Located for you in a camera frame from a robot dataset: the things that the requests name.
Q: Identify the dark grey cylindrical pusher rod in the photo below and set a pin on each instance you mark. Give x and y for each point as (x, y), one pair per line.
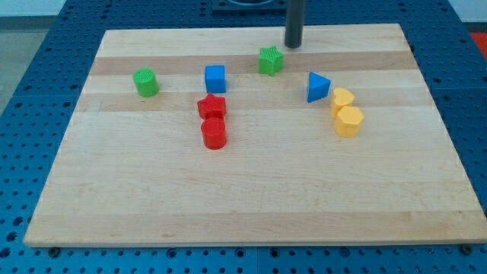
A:
(294, 25)

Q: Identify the blue triangle block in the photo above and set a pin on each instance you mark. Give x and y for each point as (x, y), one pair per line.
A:
(318, 87)

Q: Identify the yellow heart block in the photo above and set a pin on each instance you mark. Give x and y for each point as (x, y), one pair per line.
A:
(341, 97)

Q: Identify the green star block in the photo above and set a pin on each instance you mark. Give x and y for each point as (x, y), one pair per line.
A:
(270, 61)

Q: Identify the blue cube block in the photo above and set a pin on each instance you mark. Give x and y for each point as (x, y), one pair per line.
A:
(215, 81)

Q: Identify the yellow hexagon block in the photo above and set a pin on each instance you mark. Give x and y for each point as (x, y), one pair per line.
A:
(348, 121)

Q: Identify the red star block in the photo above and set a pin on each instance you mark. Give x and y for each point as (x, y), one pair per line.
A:
(212, 107)

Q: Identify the light wooden board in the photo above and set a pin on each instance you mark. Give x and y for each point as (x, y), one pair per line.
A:
(133, 171)

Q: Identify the red cylinder block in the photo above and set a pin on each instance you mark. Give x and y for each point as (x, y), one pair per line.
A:
(214, 133)

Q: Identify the green cylinder block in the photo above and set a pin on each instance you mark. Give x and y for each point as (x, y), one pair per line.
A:
(145, 82)

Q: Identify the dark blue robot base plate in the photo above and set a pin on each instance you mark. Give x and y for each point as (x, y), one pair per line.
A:
(227, 7)

